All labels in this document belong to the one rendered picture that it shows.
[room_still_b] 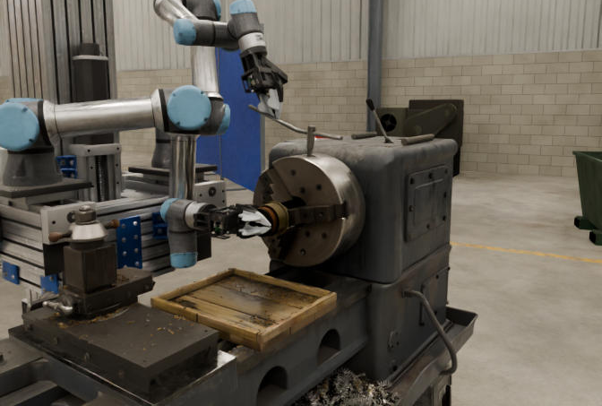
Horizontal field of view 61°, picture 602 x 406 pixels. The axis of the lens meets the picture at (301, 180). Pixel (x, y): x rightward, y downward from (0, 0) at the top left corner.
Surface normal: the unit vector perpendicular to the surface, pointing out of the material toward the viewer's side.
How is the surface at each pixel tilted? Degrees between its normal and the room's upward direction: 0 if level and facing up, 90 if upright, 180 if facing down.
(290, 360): 88
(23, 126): 91
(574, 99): 90
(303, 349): 88
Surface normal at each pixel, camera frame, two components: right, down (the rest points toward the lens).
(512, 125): -0.47, 0.13
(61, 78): 0.80, 0.08
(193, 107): 0.42, 0.12
